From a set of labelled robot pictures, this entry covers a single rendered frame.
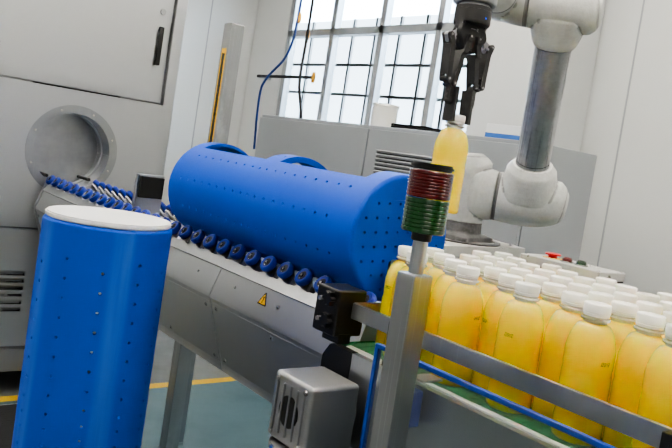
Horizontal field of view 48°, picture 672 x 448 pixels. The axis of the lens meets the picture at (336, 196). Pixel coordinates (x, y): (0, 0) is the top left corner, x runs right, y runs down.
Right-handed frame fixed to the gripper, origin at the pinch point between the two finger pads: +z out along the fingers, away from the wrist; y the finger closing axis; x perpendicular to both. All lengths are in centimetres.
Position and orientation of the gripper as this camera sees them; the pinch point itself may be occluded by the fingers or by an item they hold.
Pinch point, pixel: (458, 106)
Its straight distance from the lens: 154.7
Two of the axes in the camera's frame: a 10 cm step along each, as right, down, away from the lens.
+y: -7.9, -1.1, -6.0
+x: 5.9, 1.0, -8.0
